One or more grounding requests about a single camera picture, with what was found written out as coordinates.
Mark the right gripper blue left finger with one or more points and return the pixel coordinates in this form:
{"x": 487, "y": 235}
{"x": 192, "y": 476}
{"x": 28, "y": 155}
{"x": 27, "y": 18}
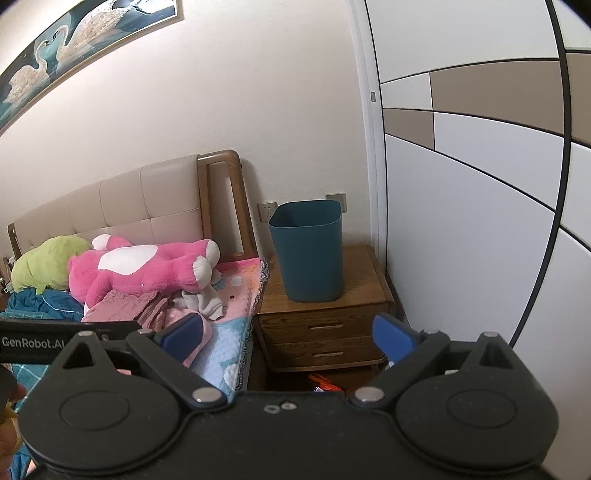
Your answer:
{"x": 161, "y": 356}

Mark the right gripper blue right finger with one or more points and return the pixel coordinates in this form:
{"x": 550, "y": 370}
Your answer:
{"x": 415, "y": 355}

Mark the red plastic bag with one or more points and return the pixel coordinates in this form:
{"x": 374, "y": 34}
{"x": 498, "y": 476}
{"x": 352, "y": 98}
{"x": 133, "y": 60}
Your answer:
{"x": 322, "y": 384}

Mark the teal plastic trash bin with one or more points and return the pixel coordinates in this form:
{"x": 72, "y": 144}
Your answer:
{"x": 307, "y": 237}

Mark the person left hand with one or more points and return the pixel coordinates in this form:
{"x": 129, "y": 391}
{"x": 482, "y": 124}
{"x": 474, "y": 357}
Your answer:
{"x": 11, "y": 391}

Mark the blue blanket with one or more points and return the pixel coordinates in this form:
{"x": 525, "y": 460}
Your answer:
{"x": 28, "y": 304}

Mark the pink clothing piece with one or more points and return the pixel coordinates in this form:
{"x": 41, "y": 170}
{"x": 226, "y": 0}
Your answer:
{"x": 148, "y": 310}

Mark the pink patterned bed quilt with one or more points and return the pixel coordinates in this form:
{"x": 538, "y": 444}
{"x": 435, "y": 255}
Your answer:
{"x": 222, "y": 358}

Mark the white grey cloth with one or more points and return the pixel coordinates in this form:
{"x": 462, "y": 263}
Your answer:
{"x": 206, "y": 302}

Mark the green plush toy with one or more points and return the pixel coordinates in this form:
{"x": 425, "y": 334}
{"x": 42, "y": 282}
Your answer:
{"x": 46, "y": 266}

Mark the wooden nightstand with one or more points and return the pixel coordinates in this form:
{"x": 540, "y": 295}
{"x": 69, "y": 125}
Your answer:
{"x": 301, "y": 345}

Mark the pink plush toy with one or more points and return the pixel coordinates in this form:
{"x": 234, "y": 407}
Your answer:
{"x": 114, "y": 264}

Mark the swan framed painting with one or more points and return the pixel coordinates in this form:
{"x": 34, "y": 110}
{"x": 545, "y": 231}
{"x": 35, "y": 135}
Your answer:
{"x": 84, "y": 32}

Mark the right wall socket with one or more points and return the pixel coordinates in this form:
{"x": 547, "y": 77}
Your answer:
{"x": 340, "y": 198}

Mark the wall socket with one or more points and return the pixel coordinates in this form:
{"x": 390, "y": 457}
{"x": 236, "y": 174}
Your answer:
{"x": 266, "y": 211}
{"x": 340, "y": 198}

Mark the left wall socket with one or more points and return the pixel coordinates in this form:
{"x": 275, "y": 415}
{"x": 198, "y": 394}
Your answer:
{"x": 266, "y": 211}

